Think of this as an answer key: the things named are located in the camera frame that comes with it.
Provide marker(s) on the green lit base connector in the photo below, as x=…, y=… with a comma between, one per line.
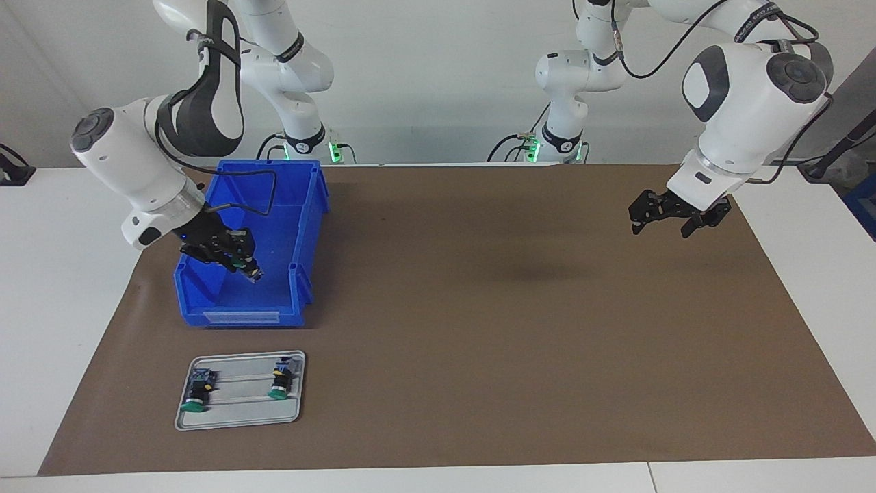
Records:
x=335, y=152
x=532, y=149

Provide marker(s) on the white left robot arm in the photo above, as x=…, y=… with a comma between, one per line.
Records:
x=746, y=103

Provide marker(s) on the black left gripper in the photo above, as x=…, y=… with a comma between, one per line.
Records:
x=684, y=207

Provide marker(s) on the black stand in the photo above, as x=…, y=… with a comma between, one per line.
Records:
x=838, y=147

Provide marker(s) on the green push button switch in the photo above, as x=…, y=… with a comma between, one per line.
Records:
x=280, y=380
x=254, y=275
x=198, y=394

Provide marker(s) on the blue plastic storage bin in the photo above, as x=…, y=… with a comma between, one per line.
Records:
x=274, y=287

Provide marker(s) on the grey metal tray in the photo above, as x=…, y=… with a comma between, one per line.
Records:
x=239, y=411

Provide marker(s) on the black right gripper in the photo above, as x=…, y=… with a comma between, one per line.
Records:
x=205, y=239

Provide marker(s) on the brown table mat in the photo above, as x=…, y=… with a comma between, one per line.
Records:
x=479, y=376

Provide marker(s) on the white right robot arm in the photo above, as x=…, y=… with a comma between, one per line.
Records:
x=130, y=157

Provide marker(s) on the black table clamp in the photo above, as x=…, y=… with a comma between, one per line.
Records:
x=17, y=174

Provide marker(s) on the blue crate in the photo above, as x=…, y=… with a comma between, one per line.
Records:
x=864, y=205

